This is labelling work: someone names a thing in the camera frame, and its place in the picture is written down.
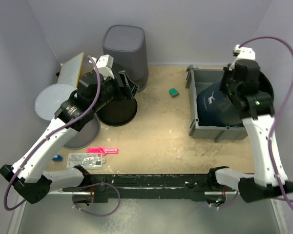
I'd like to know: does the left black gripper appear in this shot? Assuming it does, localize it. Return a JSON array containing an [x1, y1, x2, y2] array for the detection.
[[91, 71, 139, 113]]

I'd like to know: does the large black round bucket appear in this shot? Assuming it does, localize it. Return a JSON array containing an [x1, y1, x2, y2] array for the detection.
[[97, 62, 138, 127]]

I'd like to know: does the dark blue round bin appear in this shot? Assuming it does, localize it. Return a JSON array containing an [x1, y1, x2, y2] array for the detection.
[[196, 73, 275, 127]]

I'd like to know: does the dark grey mesh basket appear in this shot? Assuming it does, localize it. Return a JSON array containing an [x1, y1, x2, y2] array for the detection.
[[102, 24, 149, 92]]

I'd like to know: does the grey rectangular plastic crate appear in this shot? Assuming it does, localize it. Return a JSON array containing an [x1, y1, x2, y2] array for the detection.
[[185, 65, 247, 143]]

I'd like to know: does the light grey round bin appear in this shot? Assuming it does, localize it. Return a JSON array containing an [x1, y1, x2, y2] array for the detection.
[[35, 83, 101, 150]]

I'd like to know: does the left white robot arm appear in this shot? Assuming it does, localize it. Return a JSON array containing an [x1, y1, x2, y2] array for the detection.
[[0, 70, 139, 204]]

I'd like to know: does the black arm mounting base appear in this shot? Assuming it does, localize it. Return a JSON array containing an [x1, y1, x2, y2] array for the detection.
[[63, 174, 223, 203]]

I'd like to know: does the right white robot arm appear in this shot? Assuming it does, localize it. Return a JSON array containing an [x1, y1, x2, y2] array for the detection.
[[207, 58, 293, 203]]

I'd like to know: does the small green block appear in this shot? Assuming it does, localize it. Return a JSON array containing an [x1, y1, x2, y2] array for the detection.
[[169, 88, 179, 98]]

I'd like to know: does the small whiteboard yellow edge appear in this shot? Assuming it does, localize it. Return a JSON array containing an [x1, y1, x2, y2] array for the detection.
[[57, 52, 84, 87]]

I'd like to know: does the pink plastic clip tool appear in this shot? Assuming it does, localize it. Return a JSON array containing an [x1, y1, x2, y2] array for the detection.
[[86, 146, 119, 156]]

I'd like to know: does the white printed card package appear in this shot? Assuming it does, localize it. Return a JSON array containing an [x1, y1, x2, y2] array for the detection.
[[66, 153, 105, 170]]

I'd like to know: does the small blue eraser block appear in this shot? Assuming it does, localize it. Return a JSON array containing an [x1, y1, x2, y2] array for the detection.
[[52, 155, 63, 162]]

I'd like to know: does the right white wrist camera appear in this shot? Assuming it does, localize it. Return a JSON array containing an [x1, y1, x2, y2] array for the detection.
[[229, 44, 255, 71]]

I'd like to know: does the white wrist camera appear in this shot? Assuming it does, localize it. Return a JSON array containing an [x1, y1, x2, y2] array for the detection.
[[87, 55, 115, 80], [229, 44, 255, 71]]

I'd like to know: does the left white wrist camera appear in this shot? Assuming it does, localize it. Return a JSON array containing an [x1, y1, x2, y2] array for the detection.
[[87, 55, 115, 80]]

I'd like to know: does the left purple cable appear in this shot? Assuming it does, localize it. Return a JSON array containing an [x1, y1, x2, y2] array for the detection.
[[3, 55, 121, 216]]

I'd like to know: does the aluminium table frame rail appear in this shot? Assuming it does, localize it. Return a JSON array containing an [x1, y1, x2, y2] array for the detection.
[[7, 131, 289, 234]]

